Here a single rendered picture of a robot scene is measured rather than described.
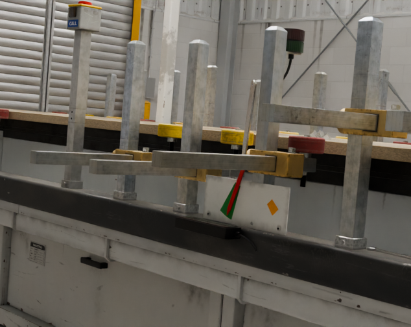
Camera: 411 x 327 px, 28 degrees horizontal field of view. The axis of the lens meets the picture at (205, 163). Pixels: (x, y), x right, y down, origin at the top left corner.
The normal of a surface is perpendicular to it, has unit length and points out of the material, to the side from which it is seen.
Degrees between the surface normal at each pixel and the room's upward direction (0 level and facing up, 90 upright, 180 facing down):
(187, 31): 90
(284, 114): 90
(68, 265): 90
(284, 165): 90
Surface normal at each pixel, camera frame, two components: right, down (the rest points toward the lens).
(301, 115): 0.66, 0.09
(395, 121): -0.75, -0.03
